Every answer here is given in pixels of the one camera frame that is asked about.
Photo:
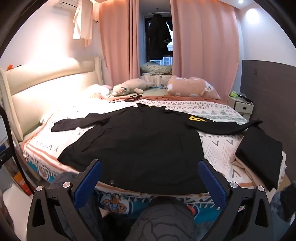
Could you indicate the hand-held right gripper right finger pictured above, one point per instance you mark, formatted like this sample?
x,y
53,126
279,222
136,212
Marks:
x,y
211,185

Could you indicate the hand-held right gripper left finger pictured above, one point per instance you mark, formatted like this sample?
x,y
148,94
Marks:
x,y
87,185

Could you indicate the black jacket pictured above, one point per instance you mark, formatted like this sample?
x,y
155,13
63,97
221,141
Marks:
x,y
143,143

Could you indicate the teal cartoon bed sheet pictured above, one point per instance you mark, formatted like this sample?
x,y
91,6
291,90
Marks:
x,y
115,204

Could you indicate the patterned white blanket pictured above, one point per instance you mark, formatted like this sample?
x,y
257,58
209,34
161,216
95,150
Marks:
x,y
219,143

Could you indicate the folded black garment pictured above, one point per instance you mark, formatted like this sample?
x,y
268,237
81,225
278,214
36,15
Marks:
x,y
259,153

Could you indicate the orange box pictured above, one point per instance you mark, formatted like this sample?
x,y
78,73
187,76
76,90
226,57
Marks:
x,y
22,183

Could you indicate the black curved bar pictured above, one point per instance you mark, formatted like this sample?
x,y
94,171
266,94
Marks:
x,y
11,139

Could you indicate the green item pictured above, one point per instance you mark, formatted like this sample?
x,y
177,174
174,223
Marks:
x,y
233,93

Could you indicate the pale pillow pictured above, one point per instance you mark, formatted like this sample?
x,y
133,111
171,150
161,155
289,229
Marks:
x,y
99,90

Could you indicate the beige plush toy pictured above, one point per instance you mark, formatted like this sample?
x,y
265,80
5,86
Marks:
x,y
192,88

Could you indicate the cream padded headboard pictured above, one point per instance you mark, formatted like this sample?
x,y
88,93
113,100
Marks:
x,y
46,88

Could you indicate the grey plush toy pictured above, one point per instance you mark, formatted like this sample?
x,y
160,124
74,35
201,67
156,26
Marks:
x,y
131,87

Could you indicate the pale green bed sheet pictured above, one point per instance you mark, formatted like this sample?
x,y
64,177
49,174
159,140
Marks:
x,y
152,91

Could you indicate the printed bedding pile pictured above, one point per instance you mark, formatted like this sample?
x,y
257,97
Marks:
x,y
155,67

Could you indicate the pink curtain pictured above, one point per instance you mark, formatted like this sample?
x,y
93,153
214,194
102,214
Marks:
x,y
203,46
115,41

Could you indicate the dark hanging coat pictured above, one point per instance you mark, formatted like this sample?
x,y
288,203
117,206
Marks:
x,y
158,34

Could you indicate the white hanging garment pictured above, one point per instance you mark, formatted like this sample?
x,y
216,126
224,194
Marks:
x,y
83,23

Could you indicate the white air conditioner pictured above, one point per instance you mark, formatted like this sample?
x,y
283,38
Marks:
x,y
66,3

